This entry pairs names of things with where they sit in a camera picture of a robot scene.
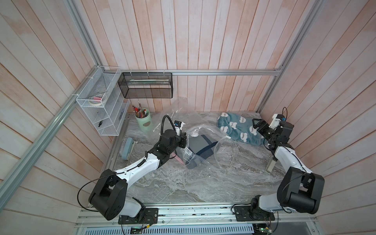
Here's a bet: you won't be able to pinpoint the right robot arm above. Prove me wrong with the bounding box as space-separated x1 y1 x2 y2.
249 114 325 216

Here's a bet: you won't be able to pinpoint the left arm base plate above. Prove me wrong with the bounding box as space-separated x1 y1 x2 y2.
118 208 159 225

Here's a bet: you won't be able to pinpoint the pens in cup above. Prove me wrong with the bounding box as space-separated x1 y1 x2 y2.
132 103 148 118

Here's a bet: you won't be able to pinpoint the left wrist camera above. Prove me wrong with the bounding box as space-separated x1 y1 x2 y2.
174 120 185 136

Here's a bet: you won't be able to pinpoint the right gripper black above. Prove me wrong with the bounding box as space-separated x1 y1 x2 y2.
253 118 277 143

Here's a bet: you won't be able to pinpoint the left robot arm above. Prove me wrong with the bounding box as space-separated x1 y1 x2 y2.
89 129 187 222

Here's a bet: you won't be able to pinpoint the green pen cup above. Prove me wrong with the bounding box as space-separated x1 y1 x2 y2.
135 109 153 133

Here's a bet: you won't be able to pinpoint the clear plastic vacuum bag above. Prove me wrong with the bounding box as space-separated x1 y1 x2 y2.
161 97 231 170

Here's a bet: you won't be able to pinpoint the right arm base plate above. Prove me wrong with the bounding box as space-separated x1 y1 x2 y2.
232 205 275 222

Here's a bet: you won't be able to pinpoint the aluminium rail base frame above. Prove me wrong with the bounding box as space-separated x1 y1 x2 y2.
72 203 324 235

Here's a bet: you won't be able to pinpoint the black mesh wall basket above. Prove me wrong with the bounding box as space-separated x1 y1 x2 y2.
117 72 173 99

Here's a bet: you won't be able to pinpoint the white wire shelf rack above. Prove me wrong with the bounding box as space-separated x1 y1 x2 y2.
76 66 130 136

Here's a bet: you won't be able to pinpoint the grey navy cloth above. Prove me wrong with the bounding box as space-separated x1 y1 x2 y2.
182 135 218 169

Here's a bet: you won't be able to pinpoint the teal bear print blanket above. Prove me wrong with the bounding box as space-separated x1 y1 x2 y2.
217 113 264 146

